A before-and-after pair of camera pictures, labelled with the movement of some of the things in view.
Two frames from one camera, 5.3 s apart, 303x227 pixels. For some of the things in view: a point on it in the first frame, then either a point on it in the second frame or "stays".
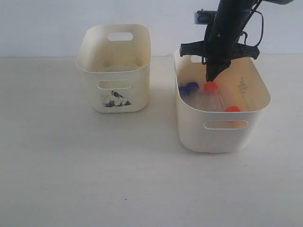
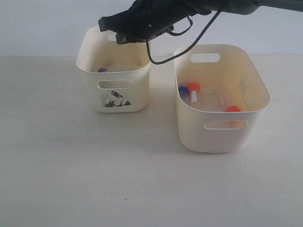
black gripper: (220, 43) to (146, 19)
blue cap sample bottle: (193, 88) to (102, 70)
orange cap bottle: (212, 100) to (194, 88)
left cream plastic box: (118, 58) stays
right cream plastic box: (218, 116) stays
